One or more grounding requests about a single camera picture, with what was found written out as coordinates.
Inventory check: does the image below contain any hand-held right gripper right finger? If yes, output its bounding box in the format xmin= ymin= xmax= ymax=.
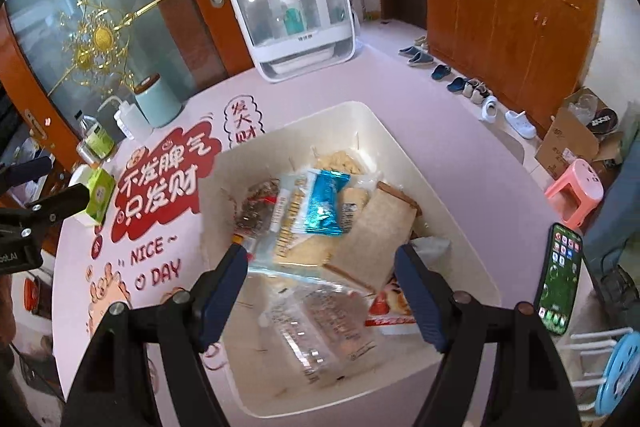
xmin=394 ymin=244 xmax=568 ymax=427

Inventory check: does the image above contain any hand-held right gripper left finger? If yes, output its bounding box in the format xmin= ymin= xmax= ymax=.
xmin=60 ymin=242 xmax=250 ymax=427

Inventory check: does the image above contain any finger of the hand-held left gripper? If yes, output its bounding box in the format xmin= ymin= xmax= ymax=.
xmin=0 ymin=183 xmax=91 ymax=228
xmin=0 ymin=157 xmax=53 ymax=188

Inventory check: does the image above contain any clear grey nut bar packet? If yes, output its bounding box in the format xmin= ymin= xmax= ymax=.
xmin=410 ymin=234 xmax=451 ymax=268

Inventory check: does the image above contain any beige wafer biscuit packet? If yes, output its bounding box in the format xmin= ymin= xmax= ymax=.
xmin=322 ymin=181 xmax=420 ymax=294

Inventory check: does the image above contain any white plastic tray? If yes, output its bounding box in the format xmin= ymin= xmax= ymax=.
xmin=199 ymin=101 xmax=503 ymax=419

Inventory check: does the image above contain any dark nut cluster packet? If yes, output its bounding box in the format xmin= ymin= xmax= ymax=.
xmin=230 ymin=179 xmax=283 ymax=238

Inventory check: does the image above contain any orange and clear snack packet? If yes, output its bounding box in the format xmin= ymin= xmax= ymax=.
xmin=265 ymin=286 xmax=378 ymax=383

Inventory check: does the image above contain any white printed snack packet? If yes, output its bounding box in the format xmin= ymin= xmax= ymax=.
xmin=272 ymin=174 xmax=313 ymax=258

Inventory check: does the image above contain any blue foil snack packet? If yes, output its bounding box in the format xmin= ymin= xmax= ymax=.
xmin=292 ymin=169 xmax=351 ymax=238

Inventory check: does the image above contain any red and white snack packet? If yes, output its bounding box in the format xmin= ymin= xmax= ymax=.
xmin=362 ymin=279 xmax=418 ymax=328

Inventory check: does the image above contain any green tissue box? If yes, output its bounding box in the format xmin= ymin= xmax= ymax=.
xmin=67 ymin=164 xmax=117 ymax=225

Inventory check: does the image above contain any clear bottle green label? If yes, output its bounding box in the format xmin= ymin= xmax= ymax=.
xmin=75 ymin=112 xmax=117 ymax=165

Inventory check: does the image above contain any white squeeze wash bottle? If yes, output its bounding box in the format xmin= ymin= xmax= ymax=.
xmin=97 ymin=96 xmax=151 ymax=140

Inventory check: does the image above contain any black smartphone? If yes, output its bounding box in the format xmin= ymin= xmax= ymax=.
xmin=534 ymin=222 xmax=585 ymax=337

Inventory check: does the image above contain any mint green canister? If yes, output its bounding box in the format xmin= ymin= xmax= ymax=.
xmin=134 ymin=76 xmax=183 ymax=129

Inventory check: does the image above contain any gold door ornament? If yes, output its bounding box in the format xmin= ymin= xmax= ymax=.
xmin=47 ymin=0 xmax=193 ymax=95

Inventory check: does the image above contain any puffed rice cracker packet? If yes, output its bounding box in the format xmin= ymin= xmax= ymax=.
xmin=312 ymin=147 xmax=376 ymax=180

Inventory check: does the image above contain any pink printed tablecloth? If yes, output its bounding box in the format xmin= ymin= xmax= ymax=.
xmin=50 ymin=42 xmax=596 ymax=427

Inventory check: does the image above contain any pink plastic stool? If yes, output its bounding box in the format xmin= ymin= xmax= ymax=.
xmin=544 ymin=158 xmax=606 ymax=230

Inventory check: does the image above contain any row of shoes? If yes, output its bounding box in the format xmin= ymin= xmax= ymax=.
xmin=397 ymin=34 xmax=538 ymax=140

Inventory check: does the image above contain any blue grey cloth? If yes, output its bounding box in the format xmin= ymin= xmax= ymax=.
xmin=582 ymin=157 xmax=640 ymax=323

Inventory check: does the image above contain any open cardboard box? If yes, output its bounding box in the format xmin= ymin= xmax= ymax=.
xmin=534 ymin=87 xmax=626 ymax=180

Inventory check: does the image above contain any blue round stool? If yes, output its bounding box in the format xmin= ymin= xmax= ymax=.
xmin=565 ymin=327 xmax=640 ymax=418

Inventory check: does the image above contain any white bottle sterilizer appliance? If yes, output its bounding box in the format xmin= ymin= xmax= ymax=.
xmin=220 ymin=0 xmax=362 ymax=84

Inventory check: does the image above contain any baby bottle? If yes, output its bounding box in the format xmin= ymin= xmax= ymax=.
xmin=276 ymin=0 xmax=307 ymax=38

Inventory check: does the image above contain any wooden cabinet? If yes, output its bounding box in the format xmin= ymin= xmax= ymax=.
xmin=425 ymin=0 xmax=601 ymax=132

